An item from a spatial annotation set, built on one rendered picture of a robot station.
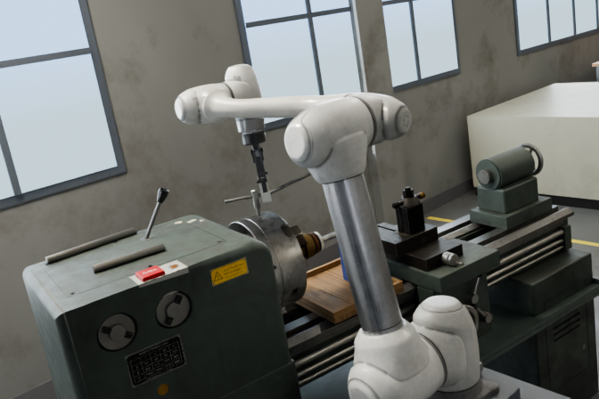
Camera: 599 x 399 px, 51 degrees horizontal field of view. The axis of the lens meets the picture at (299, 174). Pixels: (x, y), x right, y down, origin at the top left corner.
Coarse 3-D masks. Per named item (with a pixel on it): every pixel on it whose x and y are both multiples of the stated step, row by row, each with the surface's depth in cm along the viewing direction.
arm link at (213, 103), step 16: (192, 96) 179; (208, 96) 178; (224, 96) 179; (288, 96) 172; (304, 96) 170; (320, 96) 167; (336, 96) 161; (176, 112) 183; (192, 112) 179; (208, 112) 179; (224, 112) 176; (240, 112) 174; (256, 112) 172; (272, 112) 171; (288, 112) 170
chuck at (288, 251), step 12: (252, 216) 202; (264, 216) 200; (276, 216) 200; (264, 228) 194; (276, 228) 195; (276, 240) 192; (288, 240) 193; (276, 252) 190; (288, 252) 192; (300, 252) 194; (288, 264) 191; (300, 264) 193; (288, 276) 191; (300, 276) 194; (288, 288) 193; (300, 288) 196; (288, 300) 197
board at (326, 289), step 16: (320, 272) 238; (336, 272) 236; (320, 288) 225; (336, 288) 223; (400, 288) 215; (304, 304) 215; (320, 304) 208; (336, 304) 210; (352, 304) 204; (336, 320) 201
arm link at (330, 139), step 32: (288, 128) 139; (320, 128) 136; (352, 128) 140; (320, 160) 137; (352, 160) 139; (352, 192) 141; (352, 224) 142; (352, 256) 144; (384, 256) 146; (352, 288) 147; (384, 288) 144; (384, 320) 144; (384, 352) 142; (416, 352) 145; (352, 384) 144; (384, 384) 140; (416, 384) 144
